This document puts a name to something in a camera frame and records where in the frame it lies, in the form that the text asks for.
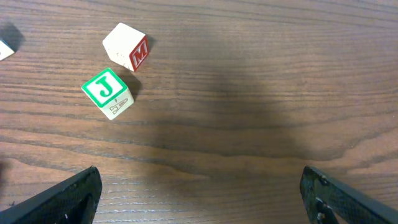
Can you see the green J letter block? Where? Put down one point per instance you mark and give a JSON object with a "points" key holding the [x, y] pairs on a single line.
{"points": [[109, 93]]}

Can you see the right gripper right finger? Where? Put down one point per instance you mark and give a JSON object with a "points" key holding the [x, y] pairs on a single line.
{"points": [[326, 198]]}

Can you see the plain wooden picture block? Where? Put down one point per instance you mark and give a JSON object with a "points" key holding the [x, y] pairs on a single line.
{"points": [[126, 46]]}

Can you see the red U side block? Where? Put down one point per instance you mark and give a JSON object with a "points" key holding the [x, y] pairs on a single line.
{"points": [[5, 50]]}

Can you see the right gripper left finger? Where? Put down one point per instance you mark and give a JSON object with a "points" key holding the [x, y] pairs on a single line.
{"points": [[75, 200]]}

